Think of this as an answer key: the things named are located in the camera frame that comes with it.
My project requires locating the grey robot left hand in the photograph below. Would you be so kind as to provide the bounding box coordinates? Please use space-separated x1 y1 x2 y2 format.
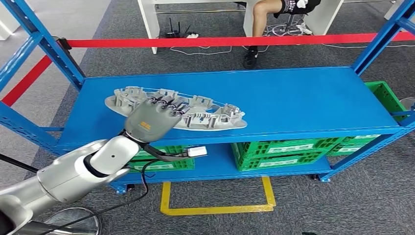
124 92 191 144

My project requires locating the silver plastic hubcap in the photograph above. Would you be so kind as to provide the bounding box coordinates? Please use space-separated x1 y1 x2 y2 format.
104 86 248 132

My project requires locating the blue metal shelf rack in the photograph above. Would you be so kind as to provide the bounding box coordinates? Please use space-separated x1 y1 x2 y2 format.
0 0 415 195

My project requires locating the black wifi router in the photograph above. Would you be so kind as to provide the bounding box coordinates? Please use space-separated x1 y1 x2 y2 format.
164 18 192 40

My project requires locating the chrome barrier stanchion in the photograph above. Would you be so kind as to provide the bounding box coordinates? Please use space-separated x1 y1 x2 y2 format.
43 207 102 235

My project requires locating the black pole stand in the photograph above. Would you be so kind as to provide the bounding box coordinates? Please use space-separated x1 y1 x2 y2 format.
0 153 40 174

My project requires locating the person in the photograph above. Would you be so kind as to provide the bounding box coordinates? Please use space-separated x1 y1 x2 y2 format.
243 0 322 71

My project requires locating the white platform block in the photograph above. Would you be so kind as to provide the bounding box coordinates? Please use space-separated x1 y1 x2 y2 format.
0 5 16 42

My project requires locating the chrome chair base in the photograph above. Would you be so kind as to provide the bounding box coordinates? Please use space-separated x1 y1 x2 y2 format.
272 14 305 37

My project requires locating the chrome disc base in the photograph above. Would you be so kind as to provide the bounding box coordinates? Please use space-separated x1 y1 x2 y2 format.
398 97 415 113

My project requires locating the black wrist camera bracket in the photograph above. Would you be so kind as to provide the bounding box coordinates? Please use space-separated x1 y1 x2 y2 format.
142 142 190 163

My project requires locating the black camera cable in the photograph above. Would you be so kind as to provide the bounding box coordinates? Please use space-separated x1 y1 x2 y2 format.
39 159 163 235

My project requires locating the grey barrier stanchion post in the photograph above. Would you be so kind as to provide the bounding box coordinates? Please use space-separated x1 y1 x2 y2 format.
51 36 86 80

